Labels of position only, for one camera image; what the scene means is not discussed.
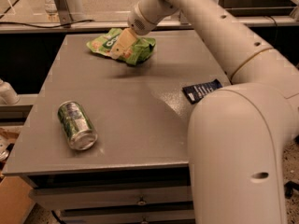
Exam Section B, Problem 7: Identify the grey metal bracket left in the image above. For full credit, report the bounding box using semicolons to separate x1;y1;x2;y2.
54;0;72;28

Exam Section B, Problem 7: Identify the black cable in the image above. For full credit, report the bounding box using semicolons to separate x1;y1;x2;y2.
0;19;96;29

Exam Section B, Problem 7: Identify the black caster wheel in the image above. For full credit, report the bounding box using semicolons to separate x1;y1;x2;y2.
284;181;299;199

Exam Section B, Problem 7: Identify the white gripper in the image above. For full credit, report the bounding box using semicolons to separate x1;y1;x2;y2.
110;0;177;59

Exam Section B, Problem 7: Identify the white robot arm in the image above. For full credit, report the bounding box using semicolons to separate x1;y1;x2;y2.
128;0;299;224

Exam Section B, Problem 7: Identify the cardboard box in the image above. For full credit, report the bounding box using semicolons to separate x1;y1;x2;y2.
0;177;35;224

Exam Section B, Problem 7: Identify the green soda can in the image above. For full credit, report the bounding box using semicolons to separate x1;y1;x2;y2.
57;101;98;150

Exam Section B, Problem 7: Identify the green rice chip bag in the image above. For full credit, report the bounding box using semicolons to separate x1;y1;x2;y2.
86;28;156;66

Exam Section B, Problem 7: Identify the grey drawer cabinet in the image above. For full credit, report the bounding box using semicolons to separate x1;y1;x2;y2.
4;30;225;224

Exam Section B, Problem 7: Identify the white pipe left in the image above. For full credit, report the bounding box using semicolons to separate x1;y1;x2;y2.
0;79;20;105

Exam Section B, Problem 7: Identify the dark blue snack packet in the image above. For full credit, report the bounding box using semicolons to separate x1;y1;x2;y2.
182;79;222;105

